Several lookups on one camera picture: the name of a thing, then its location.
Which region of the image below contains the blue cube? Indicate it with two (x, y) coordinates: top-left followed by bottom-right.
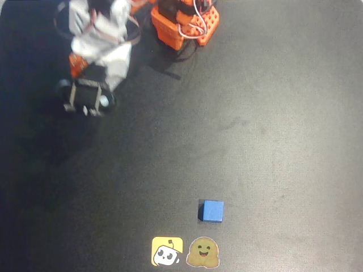
(197, 199), (225, 224)

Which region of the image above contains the black table mat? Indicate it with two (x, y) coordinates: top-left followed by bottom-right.
(0, 0), (363, 272)

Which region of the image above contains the yellow robot face sticker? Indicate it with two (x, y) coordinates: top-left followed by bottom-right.
(151, 236), (184, 267)

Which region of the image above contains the hugging face emoji sticker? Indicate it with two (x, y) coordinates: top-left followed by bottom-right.
(185, 236), (221, 269)

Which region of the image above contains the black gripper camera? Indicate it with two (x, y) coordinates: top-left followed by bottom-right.
(55, 78), (117, 118)

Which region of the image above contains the black base cable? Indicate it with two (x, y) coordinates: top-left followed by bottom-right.
(162, 39), (199, 81)

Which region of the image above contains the white red servo wire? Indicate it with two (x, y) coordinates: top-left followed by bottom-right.
(177, 0), (209, 39)

